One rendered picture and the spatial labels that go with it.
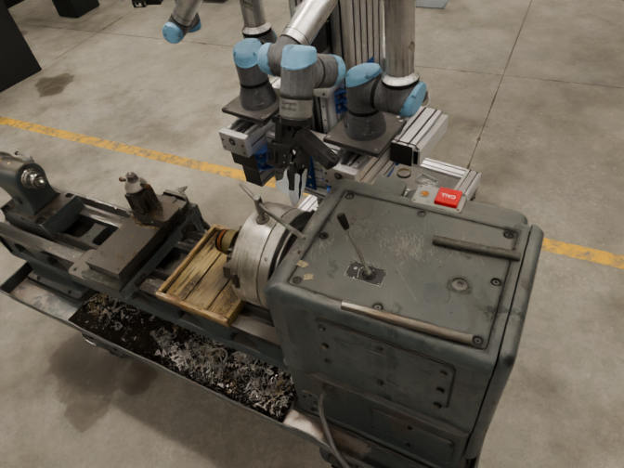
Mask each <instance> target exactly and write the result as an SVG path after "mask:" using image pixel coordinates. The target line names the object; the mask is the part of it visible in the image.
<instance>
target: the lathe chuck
mask: <svg viewBox="0 0 624 468"><path fill-rule="evenodd" d="M264 205H265V207H266V208H267V209H268V210H269V211H271V212H272V213H274V214H275V215H277V216H278V217H280V218H282V217H283V216H284V215H285V214H286V213H288V212H289V211H291V210H292V209H298V208H294V207H291V206H288V205H284V204H279V203H276V202H275V203H272V202H270V201H269V202H266V203H264ZM265 215H266V216H268V218H269V219H268V221H267V222H265V223H264V224H260V223H258V222H257V218H258V217H259V215H258V214H257V212H256V209H255V210H254V211H253V212H252V213H251V215H250V216H249V217H248V219H247V220H246V222H245V223H244V225H243V227H242V229H241V231H240V234H239V236H238V238H237V240H236V243H235V246H234V250H233V254H232V258H231V266H230V275H233V276H234V275H235V274H236V275H238V278H240V287H237V286H236V285H235V284H232V288H233V290H234V293H235V294H236V295H237V296H238V297H239V298H240V299H241V300H243V301H246V302H248V303H251V304H254V305H257V306H261V307H263V306H262V304H261V302H260V300H259V296H258V291H257V275H258V268H259V264H260V260H261V256H262V253H263V251H264V248H265V245H266V243H267V239H268V237H269V235H270V233H271V231H272V229H273V228H274V226H276V224H277V223H278V222H277V221H276V220H275V219H273V218H272V217H271V216H269V215H268V214H266V213H265Z"/></svg>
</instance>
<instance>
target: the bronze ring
mask: <svg viewBox="0 0 624 468"><path fill-rule="evenodd" d="M238 234H239V231H238V230H235V229H225V228H224V229H222V230H220V231H219V232H218V234H217V236H216V238H215V248H216V250H217V251H219V252H221V253H223V254H226V255H228V252H227V249H228V248H229V247H230V246H231V245H235V243H236V240H237V238H238V236H239V235H238Z"/></svg>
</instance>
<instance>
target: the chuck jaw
mask: <svg viewBox="0 0 624 468"><path fill-rule="evenodd" d="M234 246H235V245H231V246H230V247H229V248H228V249H227V263H226V264H225V265H224V266H223V270H224V277H225V278H228V279H231V280H232V283H233V284H235V285H236V286H237V287H240V278H238V275H236V274H235V275H234V276H233V275H230V266H231V258H232V254H233V250H234Z"/></svg>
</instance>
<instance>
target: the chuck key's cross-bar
mask: <svg viewBox="0 0 624 468"><path fill-rule="evenodd" d="M239 186H240V187H241V188H242V189H243V190H244V191H245V192H246V193H247V194H248V195H249V196H250V197H251V198H252V199H254V195H253V194H252V192H251V191H250V190H248V189H247V188H246V187H245V186H244V184H243V183H240V184H239ZM258 206H259V207H260V208H261V209H262V210H263V211H264V212H265V213H266V214H268V215H269V216H271V217H272V218H273V219H275V220H276V221H277V222H279V223H280V224H282V225H283V226H284V227H286V228H287V229H289V230H290V231H291V232H292V233H293V234H295V235H296V236H297V237H299V238H300V239H301V240H303V241H305V240H306V236H305V235H304V234H302V233H301V232H300V231H298V230H297V229H295V228H294V227H292V226H291V225H289V224H288V223H287V222H285V221H284V220H282V219H281V218H280V217H278V216H277V215H275V214H274V213H272V212H271V211H269V210H268V209H267V208H266V207H265V205H264V204H263V203H261V202H260V203H259V204H258Z"/></svg>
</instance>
